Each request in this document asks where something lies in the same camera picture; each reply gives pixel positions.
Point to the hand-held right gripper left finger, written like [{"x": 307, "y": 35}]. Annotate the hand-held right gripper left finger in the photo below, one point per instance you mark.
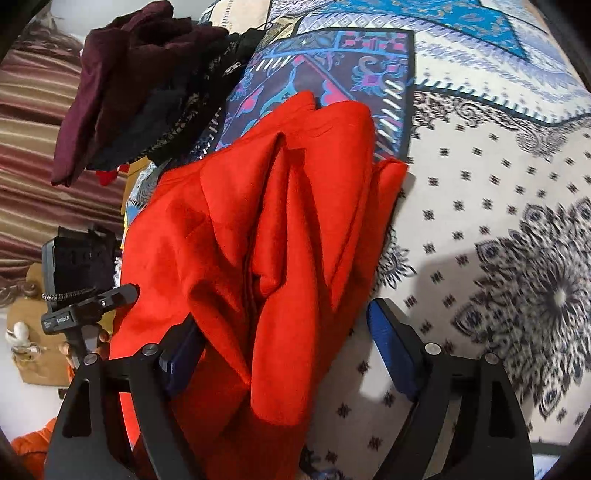
[{"x": 179, "y": 357}]

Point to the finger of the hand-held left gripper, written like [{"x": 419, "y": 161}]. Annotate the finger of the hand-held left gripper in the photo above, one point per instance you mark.
[{"x": 121, "y": 295}]

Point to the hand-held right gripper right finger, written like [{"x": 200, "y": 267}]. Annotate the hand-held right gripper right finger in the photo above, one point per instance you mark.
[{"x": 387, "y": 341}]

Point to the red jacket with white stripes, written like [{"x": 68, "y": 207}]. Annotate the red jacket with white stripes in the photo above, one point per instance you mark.
[{"x": 240, "y": 221}]

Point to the person's left forearm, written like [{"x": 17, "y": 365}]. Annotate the person's left forearm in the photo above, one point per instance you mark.
[{"x": 32, "y": 447}]

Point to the person's left hand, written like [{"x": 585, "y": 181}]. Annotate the person's left hand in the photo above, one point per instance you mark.
[{"x": 103, "y": 336}]

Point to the small white object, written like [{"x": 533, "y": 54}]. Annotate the small white object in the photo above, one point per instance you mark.
[{"x": 18, "y": 333}]

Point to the brown cardboard piece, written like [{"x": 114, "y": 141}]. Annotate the brown cardboard piece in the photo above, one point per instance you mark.
[{"x": 39, "y": 364}]

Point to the small red cloth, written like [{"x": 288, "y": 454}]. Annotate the small red cloth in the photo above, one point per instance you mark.
[{"x": 107, "y": 175}]

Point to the striped brown curtain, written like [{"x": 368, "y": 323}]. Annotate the striped brown curtain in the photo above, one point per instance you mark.
[{"x": 41, "y": 152}]

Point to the black cloth pile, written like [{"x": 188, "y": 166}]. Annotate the black cloth pile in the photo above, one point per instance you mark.
[{"x": 184, "y": 106}]

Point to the patterned blue and cream bedsheet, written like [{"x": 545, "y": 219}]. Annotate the patterned blue and cream bedsheet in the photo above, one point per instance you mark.
[{"x": 485, "y": 161}]

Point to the maroon cloth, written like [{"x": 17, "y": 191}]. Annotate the maroon cloth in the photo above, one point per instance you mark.
[{"x": 115, "y": 69}]

